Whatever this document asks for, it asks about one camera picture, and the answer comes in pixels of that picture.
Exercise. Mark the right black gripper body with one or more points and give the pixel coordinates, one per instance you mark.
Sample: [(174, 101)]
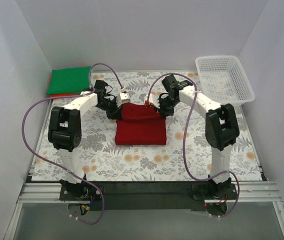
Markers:
[(164, 109)]

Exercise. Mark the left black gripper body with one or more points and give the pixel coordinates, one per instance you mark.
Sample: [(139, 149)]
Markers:
[(114, 113)]

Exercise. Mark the red t-shirt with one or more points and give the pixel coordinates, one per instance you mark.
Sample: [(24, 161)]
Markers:
[(140, 126)]

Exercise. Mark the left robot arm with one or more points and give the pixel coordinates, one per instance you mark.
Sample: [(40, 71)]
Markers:
[(65, 131)]

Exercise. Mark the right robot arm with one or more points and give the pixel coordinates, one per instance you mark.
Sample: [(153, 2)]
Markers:
[(221, 132)]

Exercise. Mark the green folded t-shirt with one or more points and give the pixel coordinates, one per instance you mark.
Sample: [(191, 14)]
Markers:
[(68, 80)]

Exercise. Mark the floral patterned table mat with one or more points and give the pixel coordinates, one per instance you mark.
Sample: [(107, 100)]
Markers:
[(102, 160)]

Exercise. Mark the orange folded t-shirt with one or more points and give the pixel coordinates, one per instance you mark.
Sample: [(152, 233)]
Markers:
[(63, 95)]

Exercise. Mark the white plastic basket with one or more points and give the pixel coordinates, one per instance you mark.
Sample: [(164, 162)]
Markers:
[(224, 80)]

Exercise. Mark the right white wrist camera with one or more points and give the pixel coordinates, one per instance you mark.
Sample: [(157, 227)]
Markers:
[(152, 100)]

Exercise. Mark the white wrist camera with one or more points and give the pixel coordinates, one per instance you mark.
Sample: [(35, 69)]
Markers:
[(122, 98), (152, 100)]

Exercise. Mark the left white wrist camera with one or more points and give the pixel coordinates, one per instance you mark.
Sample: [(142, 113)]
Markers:
[(122, 98)]

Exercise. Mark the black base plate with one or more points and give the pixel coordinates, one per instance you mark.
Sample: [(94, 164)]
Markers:
[(149, 195)]

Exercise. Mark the aluminium rail frame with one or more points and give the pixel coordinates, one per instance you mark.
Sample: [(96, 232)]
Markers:
[(258, 214)]

